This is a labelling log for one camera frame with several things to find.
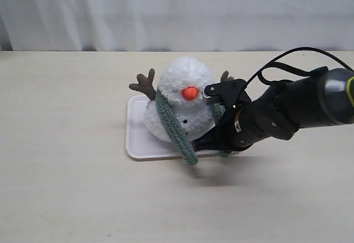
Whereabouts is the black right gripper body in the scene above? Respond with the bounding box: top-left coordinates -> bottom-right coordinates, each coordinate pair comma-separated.
214,100 -> 277,152

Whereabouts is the white plush snowman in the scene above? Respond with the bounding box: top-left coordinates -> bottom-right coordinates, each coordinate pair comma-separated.
129,56 -> 225,142

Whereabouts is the white backdrop curtain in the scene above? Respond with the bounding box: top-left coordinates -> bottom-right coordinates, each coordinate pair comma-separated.
1,0 -> 353,51

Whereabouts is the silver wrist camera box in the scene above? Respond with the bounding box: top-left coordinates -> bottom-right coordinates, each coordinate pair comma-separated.
202,79 -> 252,108

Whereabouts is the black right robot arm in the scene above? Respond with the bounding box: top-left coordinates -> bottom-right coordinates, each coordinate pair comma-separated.
192,67 -> 353,152

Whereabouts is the white plastic tray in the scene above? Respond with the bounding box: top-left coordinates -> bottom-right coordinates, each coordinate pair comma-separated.
125,94 -> 222,162

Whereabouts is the teal fleece scarf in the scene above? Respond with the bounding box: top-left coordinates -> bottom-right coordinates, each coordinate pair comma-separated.
144,85 -> 225,166

